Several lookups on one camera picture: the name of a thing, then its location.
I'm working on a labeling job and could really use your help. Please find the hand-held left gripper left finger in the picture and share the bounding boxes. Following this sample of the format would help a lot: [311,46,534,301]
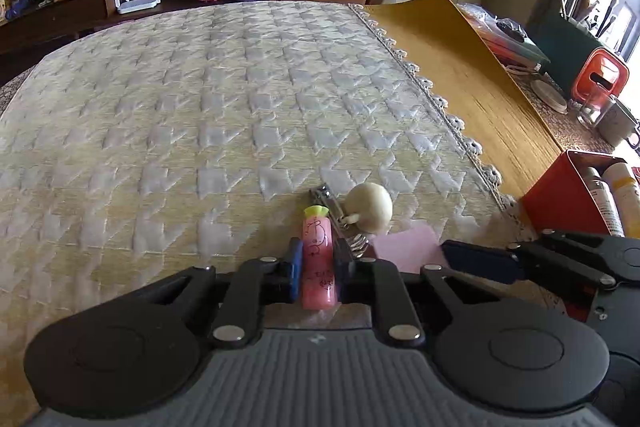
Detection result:
[145,237,305,351]

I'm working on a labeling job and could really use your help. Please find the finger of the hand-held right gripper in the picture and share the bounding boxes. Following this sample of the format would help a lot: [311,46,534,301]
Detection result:
[441,239,617,291]
[541,228,609,254]

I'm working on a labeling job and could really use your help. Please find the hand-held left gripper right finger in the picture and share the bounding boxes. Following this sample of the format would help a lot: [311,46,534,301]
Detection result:
[333,238,501,349]

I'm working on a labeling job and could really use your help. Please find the pink printed tube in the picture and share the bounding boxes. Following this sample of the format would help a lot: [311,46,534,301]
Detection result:
[299,205,337,311]

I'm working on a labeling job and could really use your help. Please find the orange tin box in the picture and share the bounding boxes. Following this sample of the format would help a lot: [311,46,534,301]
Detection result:
[519,150,640,241]

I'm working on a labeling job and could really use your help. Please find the clear bottle silver cap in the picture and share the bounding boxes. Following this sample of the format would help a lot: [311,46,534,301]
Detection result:
[582,166,626,238]

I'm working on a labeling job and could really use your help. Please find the pink paper note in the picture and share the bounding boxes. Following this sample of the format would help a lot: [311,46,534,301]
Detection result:
[372,226,451,276]

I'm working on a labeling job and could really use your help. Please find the white bottle yellow label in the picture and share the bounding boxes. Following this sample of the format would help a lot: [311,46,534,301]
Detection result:
[601,161,640,238]

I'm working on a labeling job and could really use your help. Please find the cream ball spring toy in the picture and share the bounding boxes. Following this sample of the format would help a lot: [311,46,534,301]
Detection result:
[342,182,395,261]

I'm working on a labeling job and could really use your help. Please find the brown patterned table cover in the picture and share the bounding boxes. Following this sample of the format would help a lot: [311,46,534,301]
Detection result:
[519,71,640,158]

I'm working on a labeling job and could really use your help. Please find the grey mug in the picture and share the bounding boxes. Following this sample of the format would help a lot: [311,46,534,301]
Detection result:
[597,99,640,150]

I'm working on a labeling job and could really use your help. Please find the clear glass cup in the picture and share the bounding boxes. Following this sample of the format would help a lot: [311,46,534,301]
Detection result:
[577,91,616,130]

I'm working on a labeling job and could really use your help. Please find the round white lid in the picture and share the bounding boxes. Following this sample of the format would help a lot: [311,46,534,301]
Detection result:
[529,76,570,114]

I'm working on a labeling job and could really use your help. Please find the yellow table mat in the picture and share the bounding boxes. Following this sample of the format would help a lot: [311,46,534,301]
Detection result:
[362,0,564,200]

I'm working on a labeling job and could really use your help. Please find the cream quilted tablecloth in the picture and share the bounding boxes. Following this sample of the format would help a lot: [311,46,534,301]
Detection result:
[0,0,524,427]

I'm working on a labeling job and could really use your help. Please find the orange green organizer box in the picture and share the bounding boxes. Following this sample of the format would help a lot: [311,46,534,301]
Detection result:
[529,11,631,104]

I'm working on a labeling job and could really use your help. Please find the stack of books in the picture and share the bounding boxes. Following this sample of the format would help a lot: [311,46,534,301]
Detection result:
[457,3,551,76]

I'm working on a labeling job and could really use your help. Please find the makeup brush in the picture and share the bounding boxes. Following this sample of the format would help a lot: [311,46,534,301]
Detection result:
[599,0,621,38]

